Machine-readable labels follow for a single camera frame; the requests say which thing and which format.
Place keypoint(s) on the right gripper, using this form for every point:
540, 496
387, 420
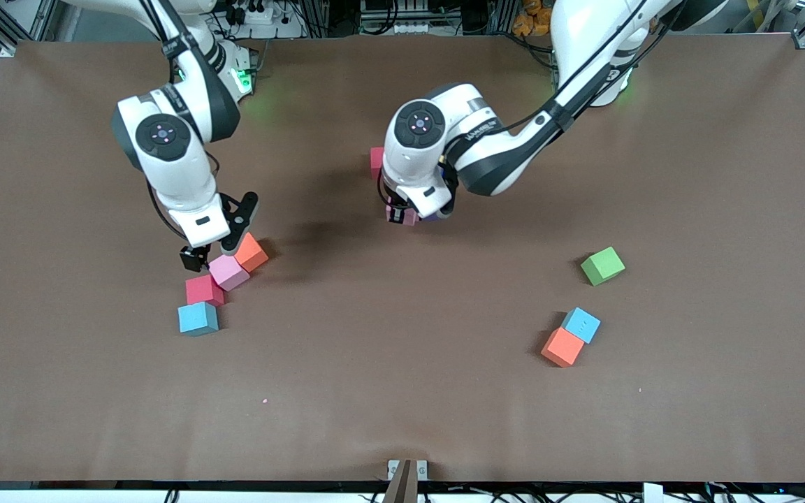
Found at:
193, 257

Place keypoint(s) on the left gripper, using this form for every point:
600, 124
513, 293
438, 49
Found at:
394, 212

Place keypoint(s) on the pink foam cube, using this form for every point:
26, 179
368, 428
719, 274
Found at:
411, 218
229, 274

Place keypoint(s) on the red foam cube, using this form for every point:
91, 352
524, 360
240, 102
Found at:
376, 162
201, 289

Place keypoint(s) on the orange foam cube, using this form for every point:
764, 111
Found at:
562, 347
254, 255

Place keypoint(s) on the blue foam cube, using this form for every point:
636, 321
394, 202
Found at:
197, 317
581, 325

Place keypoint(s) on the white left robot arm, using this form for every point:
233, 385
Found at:
409, 161

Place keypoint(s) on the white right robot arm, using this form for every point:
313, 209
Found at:
179, 168

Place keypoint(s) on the brown table cover sheet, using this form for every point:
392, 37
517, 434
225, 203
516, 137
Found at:
402, 405

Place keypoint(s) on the green foam cube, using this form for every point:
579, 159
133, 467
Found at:
602, 265

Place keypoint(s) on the orange snack bag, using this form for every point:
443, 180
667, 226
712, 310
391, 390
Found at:
528, 21

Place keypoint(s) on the white power strip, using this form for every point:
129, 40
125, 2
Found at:
263, 17

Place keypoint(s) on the small white box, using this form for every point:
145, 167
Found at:
653, 492

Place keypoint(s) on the metal table edge bracket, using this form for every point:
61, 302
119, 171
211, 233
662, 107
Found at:
407, 475

